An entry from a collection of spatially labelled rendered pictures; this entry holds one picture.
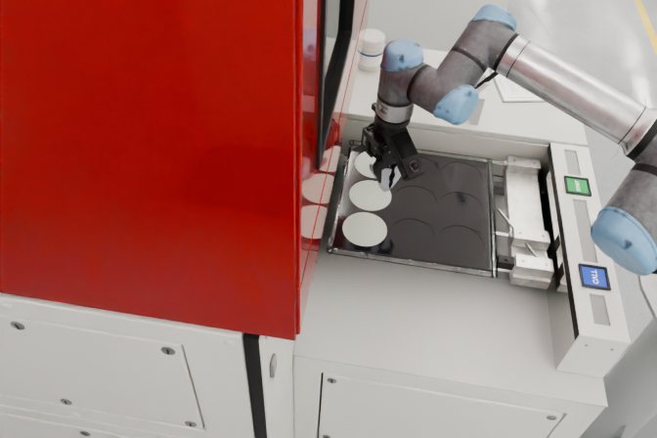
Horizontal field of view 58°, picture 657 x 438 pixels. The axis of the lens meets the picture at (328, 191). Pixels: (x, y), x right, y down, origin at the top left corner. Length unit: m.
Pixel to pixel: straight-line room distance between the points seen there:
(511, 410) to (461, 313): 0.22
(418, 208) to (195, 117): 0.93
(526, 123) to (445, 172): 0.25
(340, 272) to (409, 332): 0.21
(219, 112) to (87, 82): 0.12
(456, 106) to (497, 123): 0.53
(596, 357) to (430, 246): 0.39
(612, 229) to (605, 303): 0.28
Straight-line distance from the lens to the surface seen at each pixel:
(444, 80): 1.09
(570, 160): 1.56
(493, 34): 1.11
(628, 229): 1.05
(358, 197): 1.41
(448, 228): 1.38
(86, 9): 0.52
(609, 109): 1.10
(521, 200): 1.53
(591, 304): 1.28
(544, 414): 1.37
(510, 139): 1.58
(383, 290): 1.35
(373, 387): 1.32
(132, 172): 0.62
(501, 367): 1.31
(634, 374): 1.90
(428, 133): 1.56
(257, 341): 0.82
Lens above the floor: 1.92
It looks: 46 degrees down
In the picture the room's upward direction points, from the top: 3 degrees clockwise
